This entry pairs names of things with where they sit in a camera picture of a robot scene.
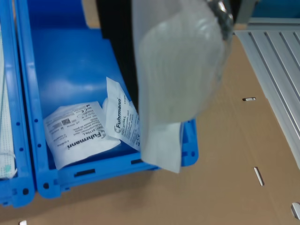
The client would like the white Fuhrmann gauze packet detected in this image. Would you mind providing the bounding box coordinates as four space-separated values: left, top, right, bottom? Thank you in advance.
102 76 142 152
43 101 122 170
130 0 232 174

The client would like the blue bin with gauze packets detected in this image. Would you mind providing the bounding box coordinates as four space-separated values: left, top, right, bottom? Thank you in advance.
14 0 200 200

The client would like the stack of pale face masks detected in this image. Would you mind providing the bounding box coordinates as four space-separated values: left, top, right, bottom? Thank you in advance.
0 27 19 180

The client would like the brown cardboard sheet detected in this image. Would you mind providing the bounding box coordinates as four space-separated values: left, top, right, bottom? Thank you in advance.
0 0 300 225

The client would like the blue bin with masks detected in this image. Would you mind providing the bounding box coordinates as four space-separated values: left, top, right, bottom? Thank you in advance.
0 0 36 209

